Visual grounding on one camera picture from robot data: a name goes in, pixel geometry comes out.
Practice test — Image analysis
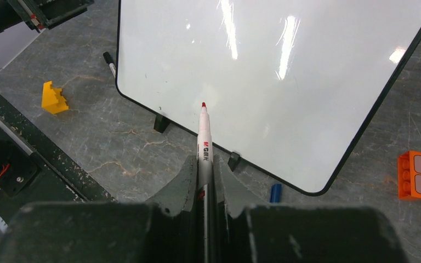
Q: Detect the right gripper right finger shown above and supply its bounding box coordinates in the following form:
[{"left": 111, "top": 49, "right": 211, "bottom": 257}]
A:
[{"left": 213, "top": 155, "right": 269, "bottom": 218}]

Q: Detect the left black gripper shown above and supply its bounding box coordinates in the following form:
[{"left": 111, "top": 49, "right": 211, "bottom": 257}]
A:
[{"left": 7, "top": 0, "right": 94, "bottom": 31}]

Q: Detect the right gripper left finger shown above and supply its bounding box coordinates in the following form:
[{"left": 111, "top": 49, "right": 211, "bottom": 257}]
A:
[{"left": 146, "top": 155, "right": 197, "bottom": 217}]

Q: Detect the red whiteboard marker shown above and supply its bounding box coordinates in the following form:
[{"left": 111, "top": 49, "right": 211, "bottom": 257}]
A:
[{"left": 196, "top": 102, "right": 216, "bottom": 262}]

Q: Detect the white whiteboard black frame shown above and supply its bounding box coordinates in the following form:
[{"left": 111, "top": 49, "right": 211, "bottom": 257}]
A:
[{"left": 116, "top": 1, "right": 421, "bottom": 196}]

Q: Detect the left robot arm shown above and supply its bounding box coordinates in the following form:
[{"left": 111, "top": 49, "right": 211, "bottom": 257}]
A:
[{"left": 0, "top": 0, "right": 94, "bottom": 33}]

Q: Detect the blue whiteboard marker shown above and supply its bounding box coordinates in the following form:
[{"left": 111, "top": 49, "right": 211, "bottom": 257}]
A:
[{"left": 269, "top": 184, "right": 282, "bottom": 203}]

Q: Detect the black whiteboard marker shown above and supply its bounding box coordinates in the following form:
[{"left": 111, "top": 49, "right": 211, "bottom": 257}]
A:
[{"left": 103, "top": 52, "right": 117, "bottom": 77}]

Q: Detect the yellow stair block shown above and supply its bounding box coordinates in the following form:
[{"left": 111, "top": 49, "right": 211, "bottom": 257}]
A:
[{"left": 41, "top": 81, "right": 69, "bottom": 115}]

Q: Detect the orange semicircle brick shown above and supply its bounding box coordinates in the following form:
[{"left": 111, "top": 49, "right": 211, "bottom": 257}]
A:
[{"left": 397, "top": 151, "right": 421, "bottom": 201}]

